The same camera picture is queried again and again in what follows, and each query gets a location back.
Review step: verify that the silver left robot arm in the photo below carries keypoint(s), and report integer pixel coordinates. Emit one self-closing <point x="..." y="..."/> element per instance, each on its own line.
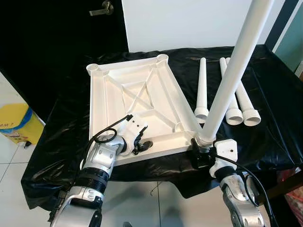
<point x="102" y="158"/>

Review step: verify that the black plastic table cover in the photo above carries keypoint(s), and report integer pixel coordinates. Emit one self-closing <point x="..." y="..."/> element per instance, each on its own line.
<point x="272" y="137"/>

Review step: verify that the black door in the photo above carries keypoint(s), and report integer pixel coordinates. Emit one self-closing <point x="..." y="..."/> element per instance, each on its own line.
<point x="47" y="38"/>

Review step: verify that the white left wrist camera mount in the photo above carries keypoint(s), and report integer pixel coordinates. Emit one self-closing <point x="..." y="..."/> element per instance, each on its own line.
<point x="132" y="126"/>

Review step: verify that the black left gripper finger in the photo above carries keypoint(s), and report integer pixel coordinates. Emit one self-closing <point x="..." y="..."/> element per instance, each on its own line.
<point x="147" y="145"/>

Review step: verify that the dark door frame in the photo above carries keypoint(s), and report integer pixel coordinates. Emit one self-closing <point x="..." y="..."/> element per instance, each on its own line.
<point x="281" y="23"/>

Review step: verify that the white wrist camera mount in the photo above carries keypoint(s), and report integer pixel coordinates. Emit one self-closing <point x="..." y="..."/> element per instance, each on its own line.
<point x="132" y="126"/>
<point x="226" y="150"/>

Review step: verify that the white plastic table leg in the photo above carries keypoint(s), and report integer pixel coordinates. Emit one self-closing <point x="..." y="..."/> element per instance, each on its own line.
<point x="232" y="71"/>
<point x="235" y="117"/>
<point x="202" y="85"/>
<point x="252" y="117"/>

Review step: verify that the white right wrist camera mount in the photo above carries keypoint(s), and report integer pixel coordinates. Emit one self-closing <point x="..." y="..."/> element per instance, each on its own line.
<point x="226" y="150"/>

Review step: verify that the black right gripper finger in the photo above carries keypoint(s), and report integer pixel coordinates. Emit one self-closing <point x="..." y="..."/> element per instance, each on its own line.
<point x="195" y="145"/>

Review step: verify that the pink patterned bag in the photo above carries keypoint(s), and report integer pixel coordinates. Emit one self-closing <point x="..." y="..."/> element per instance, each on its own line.
<point x="296" y="198"/>

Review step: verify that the dark grey robot left foot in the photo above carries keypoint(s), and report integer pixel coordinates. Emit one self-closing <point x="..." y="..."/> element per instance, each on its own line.
<point x="127" y="224"/>

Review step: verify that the yellow storage box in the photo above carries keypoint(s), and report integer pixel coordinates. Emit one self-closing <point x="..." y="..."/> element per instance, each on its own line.
<point x="16" y="123"/>

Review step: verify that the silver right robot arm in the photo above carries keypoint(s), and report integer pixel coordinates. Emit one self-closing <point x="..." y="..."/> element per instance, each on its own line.
<point x="236" y="198"/>

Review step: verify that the white plastic table top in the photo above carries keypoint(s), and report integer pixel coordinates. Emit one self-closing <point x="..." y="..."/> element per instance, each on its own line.
<point x="118" y="99"/>

